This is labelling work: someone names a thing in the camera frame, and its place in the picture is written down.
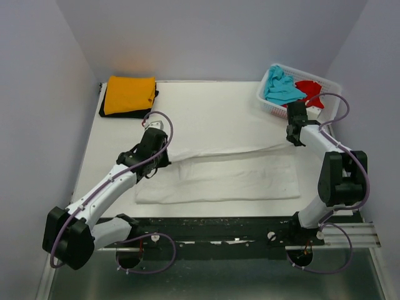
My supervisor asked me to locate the white t shirt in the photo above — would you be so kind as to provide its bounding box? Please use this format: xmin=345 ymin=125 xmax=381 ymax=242
xmin=134 ymin=144 xmax=301 ymax=204

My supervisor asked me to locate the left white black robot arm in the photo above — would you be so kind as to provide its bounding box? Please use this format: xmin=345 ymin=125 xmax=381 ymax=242
xmin=42 ymin=121 xmax=171 ymax=270

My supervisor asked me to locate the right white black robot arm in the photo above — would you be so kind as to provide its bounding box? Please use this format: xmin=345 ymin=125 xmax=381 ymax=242
xmin=286 ymin=102 xmax=370 ymax=245

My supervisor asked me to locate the folded black t shirt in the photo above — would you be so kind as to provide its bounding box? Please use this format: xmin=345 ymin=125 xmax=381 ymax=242
xmin=98 ymin=90 xmax=153 ymax=119

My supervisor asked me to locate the turquoise t shirt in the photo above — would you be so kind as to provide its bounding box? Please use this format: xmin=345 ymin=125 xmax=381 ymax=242
xmin=264 ymin=65 xmax=307 ymax=106

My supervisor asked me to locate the red t shirt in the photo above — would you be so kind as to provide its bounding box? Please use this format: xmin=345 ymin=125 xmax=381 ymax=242
xmin=295 ymin=80 xmax=324 ymax=109

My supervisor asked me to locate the white plastic laundry basket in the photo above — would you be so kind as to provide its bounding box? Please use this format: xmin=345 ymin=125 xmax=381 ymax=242
xmin=256 ymin=64 xmax=342 ymax=123

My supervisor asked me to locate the folded orange t shirt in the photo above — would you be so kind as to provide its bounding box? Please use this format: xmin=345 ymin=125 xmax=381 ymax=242
xmin=104 ymin=76 xmax=156 ymax=114

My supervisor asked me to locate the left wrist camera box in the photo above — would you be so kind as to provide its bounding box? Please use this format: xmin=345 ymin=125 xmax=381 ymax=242
xmin=142 ymin=120 xmax=164 ymax=131

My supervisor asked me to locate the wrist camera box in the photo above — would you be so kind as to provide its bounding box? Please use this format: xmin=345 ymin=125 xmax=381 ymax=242
xmin=306 ymin=106 xmax=322 ymax=120
xmin=142 ymin=120 xmax=164 ymax=131

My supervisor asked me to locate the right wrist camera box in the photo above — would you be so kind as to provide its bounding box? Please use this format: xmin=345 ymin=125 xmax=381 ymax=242
xmin=306 ymin=106 xmax=322 ymax=120

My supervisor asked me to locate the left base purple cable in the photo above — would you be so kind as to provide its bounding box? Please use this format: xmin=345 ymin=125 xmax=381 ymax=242
xmin=114 ymin=232 xmax=178 ymax=276

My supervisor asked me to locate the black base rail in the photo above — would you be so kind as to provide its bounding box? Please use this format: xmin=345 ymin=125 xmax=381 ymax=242
xmin=99 ymin=217 xmax=325 ymax=261

